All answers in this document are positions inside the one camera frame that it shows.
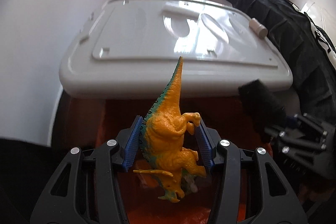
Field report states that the orange toy dinosaur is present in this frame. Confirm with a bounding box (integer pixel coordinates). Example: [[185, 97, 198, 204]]
[[133, 57, 207, 203]]

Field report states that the beige cylindrical canister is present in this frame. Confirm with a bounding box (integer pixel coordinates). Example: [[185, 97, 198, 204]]
[[249, 18, 268, 39]]

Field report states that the dark grey blanket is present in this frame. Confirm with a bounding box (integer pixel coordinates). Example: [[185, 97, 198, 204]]
[[226, 0, 335, 124]]

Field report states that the white plastic storage box lid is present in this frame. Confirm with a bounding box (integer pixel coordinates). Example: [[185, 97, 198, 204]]
[[59, 0, 293, 99]]

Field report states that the bed with patterned sheet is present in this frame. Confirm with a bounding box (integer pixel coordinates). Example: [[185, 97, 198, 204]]
[[199, 0, 336, 70]]

